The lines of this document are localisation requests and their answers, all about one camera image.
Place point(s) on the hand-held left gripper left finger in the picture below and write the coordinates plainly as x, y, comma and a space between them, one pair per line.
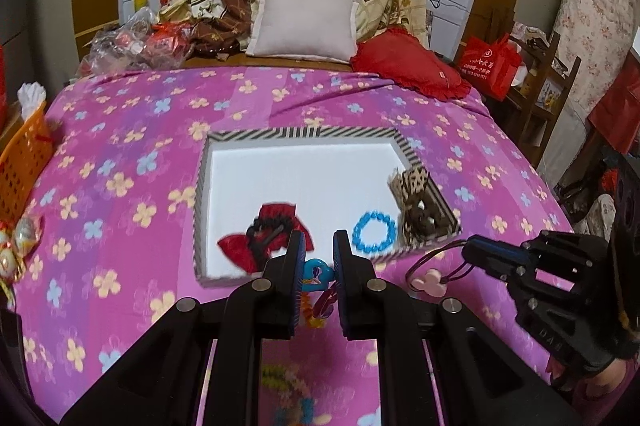
299, 266

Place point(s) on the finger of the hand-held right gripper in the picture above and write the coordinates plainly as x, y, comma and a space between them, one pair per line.
560, 316
500, 251

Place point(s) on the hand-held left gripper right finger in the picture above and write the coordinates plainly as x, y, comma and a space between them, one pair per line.
341, 266

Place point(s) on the black scrunchie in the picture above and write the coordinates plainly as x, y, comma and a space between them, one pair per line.
251, 231

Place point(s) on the red bow hair clip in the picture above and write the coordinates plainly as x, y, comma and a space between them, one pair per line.
235, 248

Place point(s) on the leopard print bow hair clip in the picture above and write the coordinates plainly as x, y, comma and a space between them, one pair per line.
417, 212

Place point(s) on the striped cardboard box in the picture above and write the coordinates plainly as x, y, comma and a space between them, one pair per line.
300, 165

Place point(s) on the person's right forearm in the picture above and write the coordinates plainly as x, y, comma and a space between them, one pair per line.
615, 386

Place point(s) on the red cloth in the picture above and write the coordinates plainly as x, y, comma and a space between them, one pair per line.
620, 110

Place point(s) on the wooden shelf rack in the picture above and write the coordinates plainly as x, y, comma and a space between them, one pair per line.
545, 95

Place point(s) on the pink floral bedsheet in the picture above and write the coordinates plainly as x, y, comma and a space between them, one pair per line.
150, 155

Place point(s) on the red shopping bag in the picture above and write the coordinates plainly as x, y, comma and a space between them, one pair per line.
487, 65

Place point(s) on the red ruffled cushion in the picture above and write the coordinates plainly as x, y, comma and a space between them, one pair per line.
405, 63

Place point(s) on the floral mattress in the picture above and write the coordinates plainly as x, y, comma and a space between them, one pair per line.
595, 30

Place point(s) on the white pillow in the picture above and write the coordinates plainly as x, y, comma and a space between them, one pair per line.
305, 20

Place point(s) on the wrapped candy ball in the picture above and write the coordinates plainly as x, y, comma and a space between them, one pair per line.
10, 262
27, 236

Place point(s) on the clear plastic bags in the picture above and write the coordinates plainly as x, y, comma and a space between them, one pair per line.
125, 48

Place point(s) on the orange plastic basket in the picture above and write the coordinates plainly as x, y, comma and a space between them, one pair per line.
25, 155

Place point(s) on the yellow small box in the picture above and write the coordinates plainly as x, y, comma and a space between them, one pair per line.
141, 2

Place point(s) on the white tissue paper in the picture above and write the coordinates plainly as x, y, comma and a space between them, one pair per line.
31, 95

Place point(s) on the red gift bag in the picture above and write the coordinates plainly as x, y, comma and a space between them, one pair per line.
2, 85

